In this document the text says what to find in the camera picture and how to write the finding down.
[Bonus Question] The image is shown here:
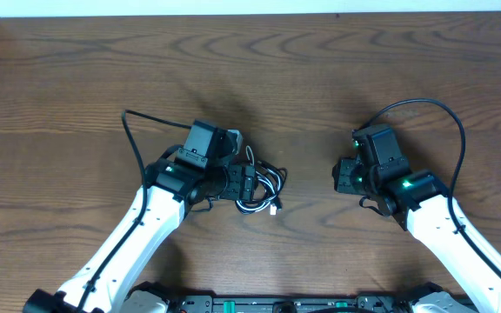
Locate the white usb cable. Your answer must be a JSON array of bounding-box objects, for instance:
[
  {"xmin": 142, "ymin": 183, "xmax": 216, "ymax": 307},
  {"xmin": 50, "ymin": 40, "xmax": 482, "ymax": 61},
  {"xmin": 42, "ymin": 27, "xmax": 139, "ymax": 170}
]
[{"xmin": 235, "ymin": 145, "xmax": 283, "ymax": 216}]

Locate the black usb cable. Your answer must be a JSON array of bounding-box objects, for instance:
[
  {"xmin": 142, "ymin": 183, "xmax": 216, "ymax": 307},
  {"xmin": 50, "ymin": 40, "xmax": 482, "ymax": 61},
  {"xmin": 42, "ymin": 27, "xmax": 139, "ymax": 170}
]
[{"xmin": 237, "ymin": 159, "xmax": 289, "ymax": 214}]

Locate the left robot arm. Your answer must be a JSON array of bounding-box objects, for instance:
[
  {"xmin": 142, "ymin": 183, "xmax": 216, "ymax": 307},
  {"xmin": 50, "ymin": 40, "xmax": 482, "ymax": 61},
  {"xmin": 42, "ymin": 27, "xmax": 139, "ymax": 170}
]
[{"xmin": 23, "ymin": 120, "xmax": 254, "ymax": 312}]

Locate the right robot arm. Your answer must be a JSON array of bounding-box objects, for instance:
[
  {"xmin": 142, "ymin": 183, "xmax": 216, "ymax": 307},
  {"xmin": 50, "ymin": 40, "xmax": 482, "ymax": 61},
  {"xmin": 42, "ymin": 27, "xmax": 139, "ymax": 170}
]
[{"xmin": 332, "ymin": 124, "xmax": 501, "ymax": 312}]

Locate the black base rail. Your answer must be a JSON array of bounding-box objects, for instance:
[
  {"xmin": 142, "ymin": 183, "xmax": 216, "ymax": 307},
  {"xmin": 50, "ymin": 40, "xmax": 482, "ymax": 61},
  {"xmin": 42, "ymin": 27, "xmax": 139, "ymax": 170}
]
[{"xmin": 128, "ymin": 281, "xmax": 482, "ymax": 313}]

